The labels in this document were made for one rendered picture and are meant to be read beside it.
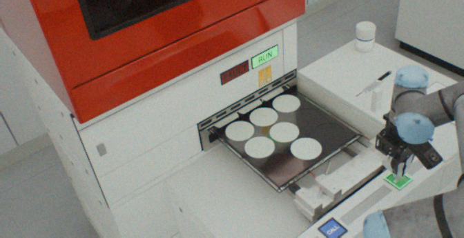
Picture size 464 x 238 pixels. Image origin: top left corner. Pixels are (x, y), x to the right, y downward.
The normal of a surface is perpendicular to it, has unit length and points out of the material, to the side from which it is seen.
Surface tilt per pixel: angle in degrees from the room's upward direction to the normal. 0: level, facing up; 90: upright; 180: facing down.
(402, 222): 33
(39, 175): 0
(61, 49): 90
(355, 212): 0
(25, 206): 0
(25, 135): 90
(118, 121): 90
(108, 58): 90
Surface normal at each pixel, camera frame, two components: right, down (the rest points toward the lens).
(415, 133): -0.18, 0.65
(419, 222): -0.63, -0.49
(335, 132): -0.09, -0.76
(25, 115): 0.60, 0.47
